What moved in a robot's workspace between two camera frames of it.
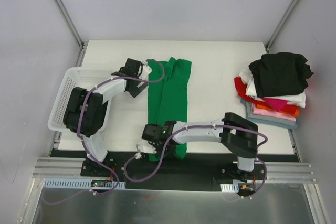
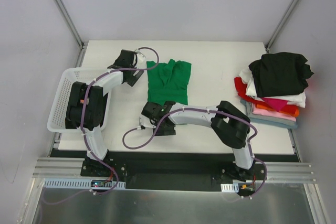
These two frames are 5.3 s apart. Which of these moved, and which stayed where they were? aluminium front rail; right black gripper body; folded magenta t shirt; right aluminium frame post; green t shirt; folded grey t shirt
Moved: right black gripper body; green t shirt
Stayed: aluminium front rail; folded magenta t shirt; folded grey t shirt; right aluminium frame post
